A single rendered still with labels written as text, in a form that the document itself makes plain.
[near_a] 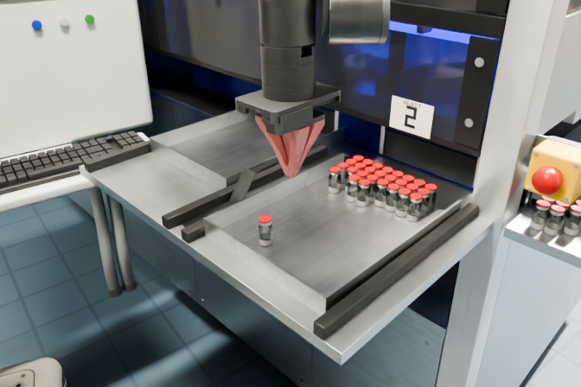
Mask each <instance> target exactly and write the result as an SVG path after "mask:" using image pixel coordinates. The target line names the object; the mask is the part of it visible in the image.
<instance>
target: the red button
mask: <svg viewBox="0 0 581 387"><path fill-rule="evenodd" d="M563 183H564V179H563V176H562V174H561V173H560V172H559V171H558V170H557V169H556V168H552V167H543V168H540V169H538V170H537V171H536V172H535V173H534V174H533V177H532V184H533V187H534V188H535V189H536V191H538V192H539V193H541V194H546V195H550V194H555V193H556V192H558V190H559V189H560V188H562V186H563Z"/></svg>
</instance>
